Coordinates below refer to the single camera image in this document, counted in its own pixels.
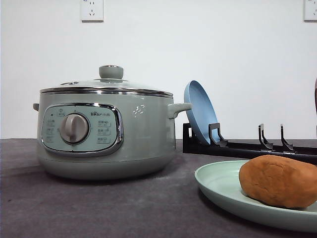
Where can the glass pot lid green knob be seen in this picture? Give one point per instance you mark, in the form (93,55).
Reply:
(109,83)

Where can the green plate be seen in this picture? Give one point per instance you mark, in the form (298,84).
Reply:
(221,181)

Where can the brown potato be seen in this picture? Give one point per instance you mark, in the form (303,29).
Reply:
(280,181)

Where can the blue plate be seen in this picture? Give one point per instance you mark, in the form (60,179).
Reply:
(203,110)

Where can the green electric steamer pot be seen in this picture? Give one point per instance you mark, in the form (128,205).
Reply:
(106,137)

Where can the black plate rack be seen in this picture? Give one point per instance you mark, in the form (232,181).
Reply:
(217,144)

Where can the dark red plate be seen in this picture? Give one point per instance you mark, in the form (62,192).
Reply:
(315,95)

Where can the white wall socket left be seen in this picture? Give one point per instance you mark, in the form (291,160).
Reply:
(92,11)

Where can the white wall socket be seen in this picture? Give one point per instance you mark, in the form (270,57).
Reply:
(308,11)
(92,11)

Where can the white wall socket right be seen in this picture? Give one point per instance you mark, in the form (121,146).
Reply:
(308,11)

